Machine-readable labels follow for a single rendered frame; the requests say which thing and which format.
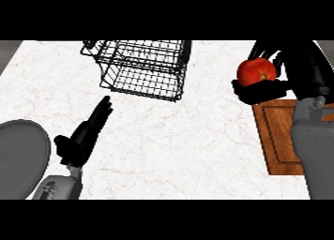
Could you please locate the grey round plate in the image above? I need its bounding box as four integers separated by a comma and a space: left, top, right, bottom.
0, 119, 53, 201

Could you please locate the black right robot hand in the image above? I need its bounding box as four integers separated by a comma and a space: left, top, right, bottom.
232, 40, 334, 106

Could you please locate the red tomato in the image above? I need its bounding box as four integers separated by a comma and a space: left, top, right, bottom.
235, 57, 278, 87

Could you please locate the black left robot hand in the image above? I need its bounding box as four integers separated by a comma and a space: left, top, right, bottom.
53, 95, 115, 169

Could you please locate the black tiered wire basket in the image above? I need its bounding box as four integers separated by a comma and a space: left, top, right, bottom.
78, 40, 194, 103

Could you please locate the brown wooden cutting board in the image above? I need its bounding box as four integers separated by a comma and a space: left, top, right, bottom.
251, 98, 334, 176

